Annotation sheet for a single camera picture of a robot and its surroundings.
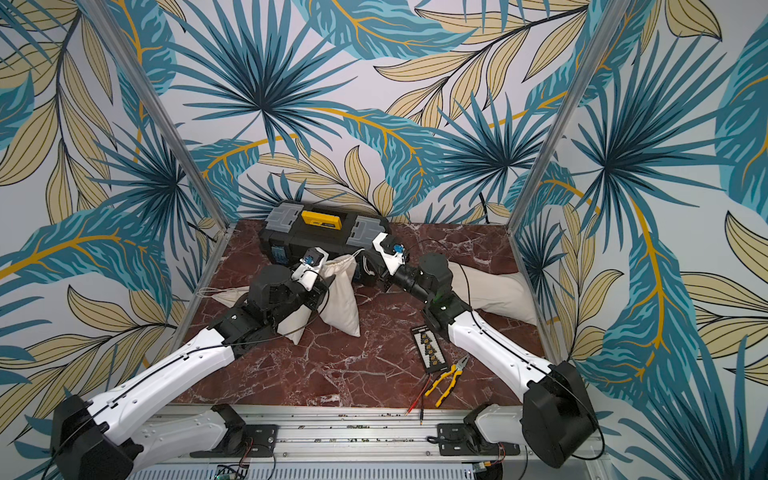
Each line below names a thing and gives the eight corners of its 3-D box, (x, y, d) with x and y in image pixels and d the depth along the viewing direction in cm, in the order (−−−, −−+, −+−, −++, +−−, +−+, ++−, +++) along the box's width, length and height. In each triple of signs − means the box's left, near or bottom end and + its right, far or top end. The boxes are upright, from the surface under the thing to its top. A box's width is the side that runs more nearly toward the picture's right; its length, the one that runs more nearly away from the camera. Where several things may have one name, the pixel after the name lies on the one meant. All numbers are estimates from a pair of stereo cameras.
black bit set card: (429, 377, 86) (430, 375, 84) (409, 332, 94) (409, 329, 93) (447, 370, 87) (449, 367, 85) (425, 326, 96) (426, 323, 94)
